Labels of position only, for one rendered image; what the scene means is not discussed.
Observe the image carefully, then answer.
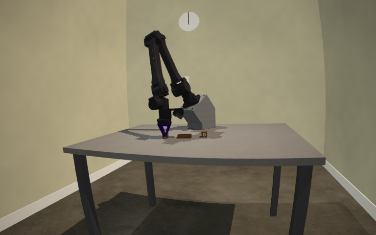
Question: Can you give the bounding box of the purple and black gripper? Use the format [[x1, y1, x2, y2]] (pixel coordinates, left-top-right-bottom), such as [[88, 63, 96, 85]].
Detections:
[[157, 108, 171, 137]]

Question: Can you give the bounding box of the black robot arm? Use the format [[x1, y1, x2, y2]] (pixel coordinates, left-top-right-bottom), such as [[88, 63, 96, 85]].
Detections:
[[144, 30, 200, 119]]

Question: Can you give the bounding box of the brown wooden tray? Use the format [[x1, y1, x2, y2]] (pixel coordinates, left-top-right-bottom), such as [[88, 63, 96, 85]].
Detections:
[[177, 134, 191, 139]]

